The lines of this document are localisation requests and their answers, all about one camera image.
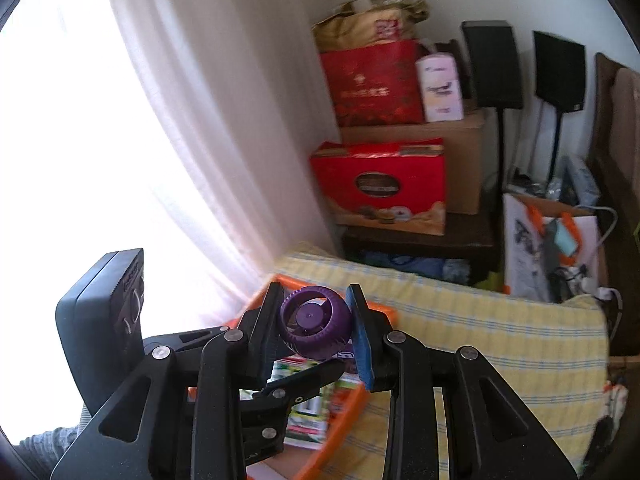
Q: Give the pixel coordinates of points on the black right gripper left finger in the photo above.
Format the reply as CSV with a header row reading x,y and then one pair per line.
x,y
261,328

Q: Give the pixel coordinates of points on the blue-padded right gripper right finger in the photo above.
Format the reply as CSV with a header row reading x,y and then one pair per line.
x,y
373,356

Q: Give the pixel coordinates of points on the purple yogurt drink pouch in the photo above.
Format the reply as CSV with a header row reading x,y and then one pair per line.
x,y
315,322

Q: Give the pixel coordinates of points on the green white seaweed packet right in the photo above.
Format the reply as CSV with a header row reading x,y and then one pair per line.
x,y
310,420

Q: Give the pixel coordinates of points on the orange cardboard box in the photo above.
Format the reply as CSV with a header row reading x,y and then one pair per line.
x,y
279,391

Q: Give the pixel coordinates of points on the red collection gift box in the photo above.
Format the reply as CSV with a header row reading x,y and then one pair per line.
x,y
399,186

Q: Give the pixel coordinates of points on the yellow plaid tablecloth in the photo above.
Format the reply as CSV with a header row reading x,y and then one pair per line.
x,y
553,356

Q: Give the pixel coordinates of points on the white curtain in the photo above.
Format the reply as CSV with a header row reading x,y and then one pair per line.
x,y
238,89

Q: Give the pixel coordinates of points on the white orange shopping bag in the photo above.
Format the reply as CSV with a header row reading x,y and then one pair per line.
x,y
553,251

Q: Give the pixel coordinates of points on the large brown cardboard box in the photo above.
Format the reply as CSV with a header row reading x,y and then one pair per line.
x,y
463,147

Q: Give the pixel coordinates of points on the dark red gift bag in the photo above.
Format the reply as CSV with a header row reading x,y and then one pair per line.
x,y
376,85

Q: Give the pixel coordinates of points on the pink white small box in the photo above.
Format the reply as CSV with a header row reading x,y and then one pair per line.
x,y
440,88

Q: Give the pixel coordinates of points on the black speaker left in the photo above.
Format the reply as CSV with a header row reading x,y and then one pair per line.
x,y
496,75

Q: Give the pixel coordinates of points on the black speaker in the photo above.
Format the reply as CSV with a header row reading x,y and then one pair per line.
x,y
560,72
496,75

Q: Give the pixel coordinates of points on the gold crumpled bag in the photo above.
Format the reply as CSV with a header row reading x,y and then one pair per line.
x,y
365,23

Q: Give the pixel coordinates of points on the brown sofa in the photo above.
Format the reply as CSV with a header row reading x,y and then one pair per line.
x,y
613,160

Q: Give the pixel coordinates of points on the black speaker right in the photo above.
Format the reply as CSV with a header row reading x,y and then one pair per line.
x,y
560,72

